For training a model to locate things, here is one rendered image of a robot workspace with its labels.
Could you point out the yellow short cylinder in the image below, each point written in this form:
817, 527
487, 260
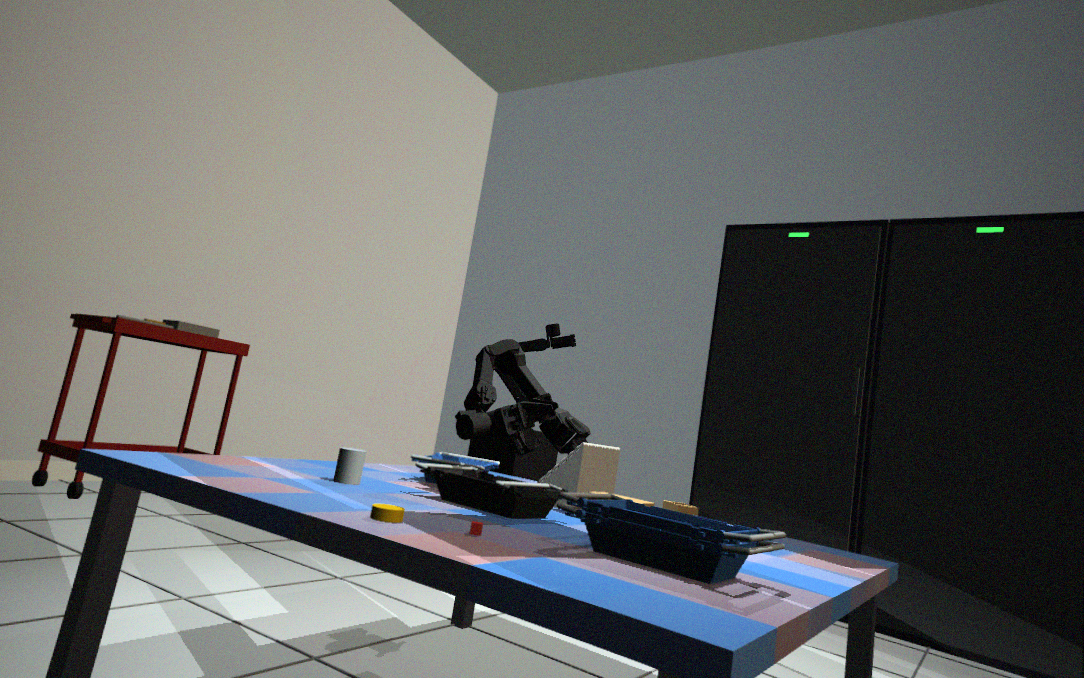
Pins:
387, 513

